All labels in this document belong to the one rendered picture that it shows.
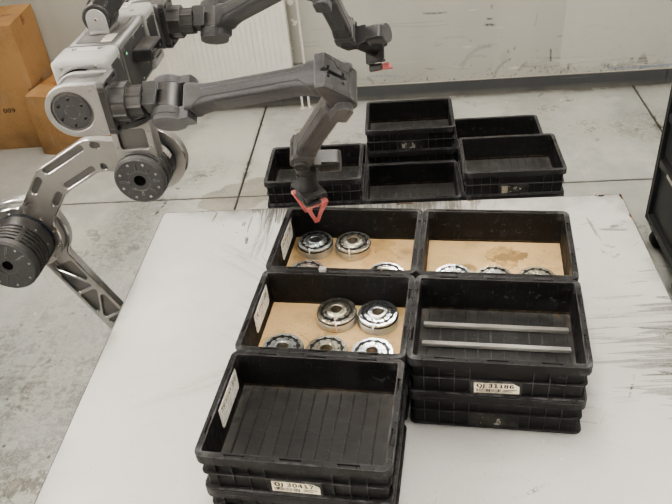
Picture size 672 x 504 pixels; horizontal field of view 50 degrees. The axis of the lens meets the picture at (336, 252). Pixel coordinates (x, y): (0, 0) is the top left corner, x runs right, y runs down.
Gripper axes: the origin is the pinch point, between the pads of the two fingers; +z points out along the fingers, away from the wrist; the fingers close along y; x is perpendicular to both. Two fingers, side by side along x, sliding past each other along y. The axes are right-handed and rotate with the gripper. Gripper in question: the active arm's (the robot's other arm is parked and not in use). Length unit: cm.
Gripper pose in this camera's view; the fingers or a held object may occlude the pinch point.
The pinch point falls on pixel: (311, 214)
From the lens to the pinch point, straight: 205.8
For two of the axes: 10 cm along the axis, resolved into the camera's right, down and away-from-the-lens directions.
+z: 0.9, 7.9, 6.1
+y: -4.7, -5.0, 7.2
